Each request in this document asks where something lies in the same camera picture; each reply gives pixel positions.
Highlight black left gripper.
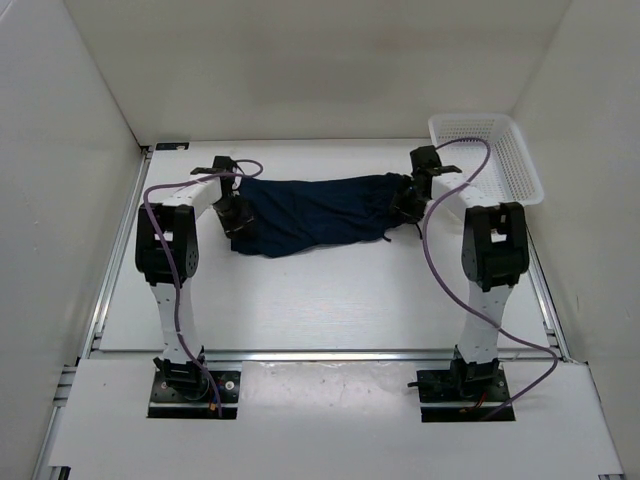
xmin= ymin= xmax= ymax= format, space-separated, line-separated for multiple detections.
xmin=212 ymin=194 xmax=256 ymax=243

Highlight navy blue shorts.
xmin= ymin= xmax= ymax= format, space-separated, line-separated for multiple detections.
xmin=231 ymin=173 xmax=426 ymax=258

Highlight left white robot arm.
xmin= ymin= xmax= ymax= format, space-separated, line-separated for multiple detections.
xmin=134 ymin=156 xmax=263 ymax=400

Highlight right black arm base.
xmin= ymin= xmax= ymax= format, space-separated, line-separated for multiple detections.
xmin=407 ymin=358 xmax=516 ymax=423

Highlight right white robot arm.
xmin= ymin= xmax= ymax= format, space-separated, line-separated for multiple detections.
xmin=390 ymin=146 xmax=529 ymax=400

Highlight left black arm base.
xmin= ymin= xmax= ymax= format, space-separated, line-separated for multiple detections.
xmin=147 ymin=357 xmax=241 ymax=420

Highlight small dark label sticker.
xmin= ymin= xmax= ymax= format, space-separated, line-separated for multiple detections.
xmin=155 ymin=142 xmax=190 ymax=151

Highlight white plastic mesh basket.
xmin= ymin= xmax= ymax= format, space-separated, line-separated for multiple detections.
xmin=428 ymin=113 xmax=544 ymax=206

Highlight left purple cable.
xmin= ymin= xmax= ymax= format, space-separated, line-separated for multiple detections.
xmin=142 ymin=158 xmax=265 ymax=419

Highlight purple cable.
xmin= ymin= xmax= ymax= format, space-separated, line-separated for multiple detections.
xmin=422 ymin=138 xmax=560 ymax=419
xmin=142 ymin=158 xmax=265 ymax=419

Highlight front aluminium rail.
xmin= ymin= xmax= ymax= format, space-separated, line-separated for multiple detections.
xmin=205 ymin=349 xmax=453 ymax=363

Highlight right aluminium frame rail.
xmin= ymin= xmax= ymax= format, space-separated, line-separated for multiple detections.
xmin=524 ymin=234 xmax=626 ymax=480

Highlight aluminium frame rail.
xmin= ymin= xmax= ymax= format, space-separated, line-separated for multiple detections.
xmin=524 ymin=234 xmax=626 ymax=480
xmin=30 ymin=145 xmax=155 ymax=479

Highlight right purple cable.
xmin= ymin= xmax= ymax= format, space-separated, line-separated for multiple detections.
xmin=422 ymin=138 xmax=560 ymax=419

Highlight left aluminium frame rail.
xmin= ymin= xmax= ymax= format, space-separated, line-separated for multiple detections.
xmin=30 ymin=145 xmax=155 ymax=479

